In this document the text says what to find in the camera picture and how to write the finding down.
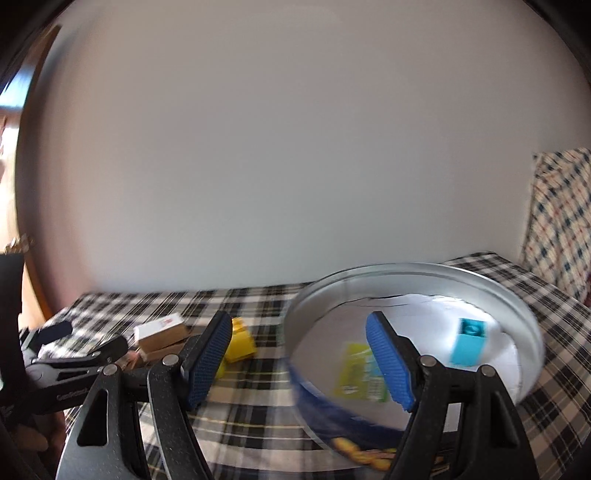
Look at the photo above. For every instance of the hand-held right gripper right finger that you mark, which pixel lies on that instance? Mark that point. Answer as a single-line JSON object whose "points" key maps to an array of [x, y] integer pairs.
{"points": [[390, 364]]}

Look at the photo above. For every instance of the beige plaid pillow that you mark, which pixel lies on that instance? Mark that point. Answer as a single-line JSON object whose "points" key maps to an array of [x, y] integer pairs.
{"points": [[558, 221]]}

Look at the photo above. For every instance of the yellow toy block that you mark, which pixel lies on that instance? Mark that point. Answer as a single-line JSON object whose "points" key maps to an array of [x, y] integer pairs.
{"points": [[240, 346]]}

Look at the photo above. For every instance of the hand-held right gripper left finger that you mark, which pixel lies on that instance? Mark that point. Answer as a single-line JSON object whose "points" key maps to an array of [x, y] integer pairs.
{"points": [[207, 364]]}

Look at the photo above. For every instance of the white brown cardboard box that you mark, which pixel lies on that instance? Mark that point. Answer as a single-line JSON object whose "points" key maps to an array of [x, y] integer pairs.
{"points": [[159, 332]]}

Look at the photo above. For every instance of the copper brown picture box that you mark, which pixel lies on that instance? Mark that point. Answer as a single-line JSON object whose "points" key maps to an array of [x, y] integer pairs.
{"points": [[138, 359]]}

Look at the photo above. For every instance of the round blue cookie tin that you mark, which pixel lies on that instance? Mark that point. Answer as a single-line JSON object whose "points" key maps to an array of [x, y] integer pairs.
{"points": [[318, 417]]}

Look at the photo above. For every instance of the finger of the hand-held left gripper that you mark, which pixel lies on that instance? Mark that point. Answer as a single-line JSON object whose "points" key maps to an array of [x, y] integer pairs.
{"points": [[51, 333], [69, 383]]}

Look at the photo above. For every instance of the brass door latch plate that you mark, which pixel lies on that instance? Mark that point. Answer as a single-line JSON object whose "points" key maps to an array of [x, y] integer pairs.
{"points": [[18, 243]]}

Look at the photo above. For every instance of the cyan toy block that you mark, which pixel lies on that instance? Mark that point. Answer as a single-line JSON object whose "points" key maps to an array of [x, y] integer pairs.
{"points": [[468, 344]]}

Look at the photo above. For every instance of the green yellow packet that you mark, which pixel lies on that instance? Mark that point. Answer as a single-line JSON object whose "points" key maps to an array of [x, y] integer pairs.
{"points": [[355, 374]]}

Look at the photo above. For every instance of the black white plaid blanket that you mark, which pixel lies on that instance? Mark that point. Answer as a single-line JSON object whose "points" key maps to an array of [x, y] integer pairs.
{"points": [[258, 415]]}

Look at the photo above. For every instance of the person's left hand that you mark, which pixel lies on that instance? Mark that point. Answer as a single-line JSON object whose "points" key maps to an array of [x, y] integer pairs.
{"points": [[32, 436]]}

